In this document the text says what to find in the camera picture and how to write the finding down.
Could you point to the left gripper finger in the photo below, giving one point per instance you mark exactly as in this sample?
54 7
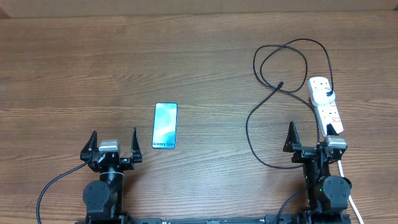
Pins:
136 152
90 148

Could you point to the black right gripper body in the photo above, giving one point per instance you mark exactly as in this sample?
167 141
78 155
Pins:
302 152

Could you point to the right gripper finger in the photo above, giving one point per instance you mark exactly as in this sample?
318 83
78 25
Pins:
292 142
330 131

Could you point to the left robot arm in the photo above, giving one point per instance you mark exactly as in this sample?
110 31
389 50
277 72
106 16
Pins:
104 197

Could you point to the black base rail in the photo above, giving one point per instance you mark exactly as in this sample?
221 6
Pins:
268 219

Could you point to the white power strip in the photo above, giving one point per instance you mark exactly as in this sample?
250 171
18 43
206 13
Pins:
326 114

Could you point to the Samsung Galaxy smartphone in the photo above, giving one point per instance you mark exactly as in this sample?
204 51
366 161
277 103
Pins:
165 126

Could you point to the white charger adapter plug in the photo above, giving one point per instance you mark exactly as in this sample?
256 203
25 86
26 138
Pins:
321 96

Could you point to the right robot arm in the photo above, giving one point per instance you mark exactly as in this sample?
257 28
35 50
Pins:
327 194

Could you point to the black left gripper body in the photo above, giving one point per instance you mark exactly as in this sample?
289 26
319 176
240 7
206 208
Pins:
125 163

